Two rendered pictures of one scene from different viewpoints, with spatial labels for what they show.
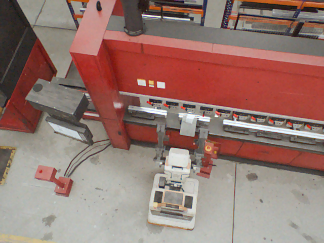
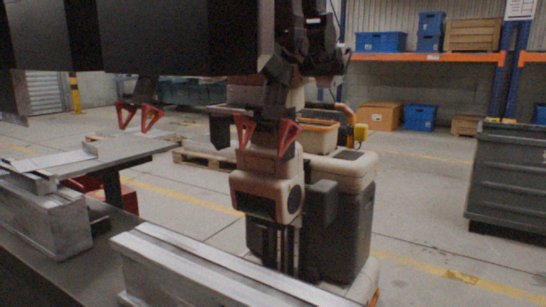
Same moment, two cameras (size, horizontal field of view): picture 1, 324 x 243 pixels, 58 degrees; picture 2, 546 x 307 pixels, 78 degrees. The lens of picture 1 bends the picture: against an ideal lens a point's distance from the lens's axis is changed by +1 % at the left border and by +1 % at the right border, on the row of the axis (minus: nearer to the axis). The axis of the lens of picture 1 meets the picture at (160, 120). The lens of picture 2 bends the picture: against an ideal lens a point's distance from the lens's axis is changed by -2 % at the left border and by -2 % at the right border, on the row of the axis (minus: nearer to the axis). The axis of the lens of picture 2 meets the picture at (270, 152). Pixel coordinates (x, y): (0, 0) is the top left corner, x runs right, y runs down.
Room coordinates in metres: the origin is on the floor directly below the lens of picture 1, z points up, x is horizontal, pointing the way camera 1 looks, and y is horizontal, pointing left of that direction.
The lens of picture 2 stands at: (2.05, 0.24, 1.19)
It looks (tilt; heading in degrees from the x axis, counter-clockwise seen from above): 16 degrees down; 200
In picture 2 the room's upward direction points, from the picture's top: straight up
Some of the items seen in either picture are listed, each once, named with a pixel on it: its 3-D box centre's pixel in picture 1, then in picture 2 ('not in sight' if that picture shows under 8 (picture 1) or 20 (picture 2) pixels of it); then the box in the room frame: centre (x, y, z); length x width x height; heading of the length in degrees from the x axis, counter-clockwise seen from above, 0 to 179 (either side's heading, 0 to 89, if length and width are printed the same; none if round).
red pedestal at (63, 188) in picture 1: (54, 180); not in sight; (1.09, 1.45, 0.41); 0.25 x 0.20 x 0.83; 167
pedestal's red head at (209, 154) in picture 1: (211, 149); (99, 198); (1.29, -0.63, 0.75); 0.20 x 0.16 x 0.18; 70
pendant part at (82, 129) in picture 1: (72, 128); not in sight; (1.36, 0.96, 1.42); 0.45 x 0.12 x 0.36; 68
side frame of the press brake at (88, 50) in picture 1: (116, 86); not in sight; (2.06, 0.54, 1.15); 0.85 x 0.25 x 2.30; 167
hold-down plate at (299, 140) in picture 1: (302, 140); not in sight; (1.30, -1.73, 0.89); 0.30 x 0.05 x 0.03; 77
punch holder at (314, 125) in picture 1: (313, 123); not in sight; (1.36, -1.71, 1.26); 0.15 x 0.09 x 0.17; 77
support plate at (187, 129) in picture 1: (188, 126); (102, 152); (1.53, -0.34, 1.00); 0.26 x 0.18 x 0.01; 167
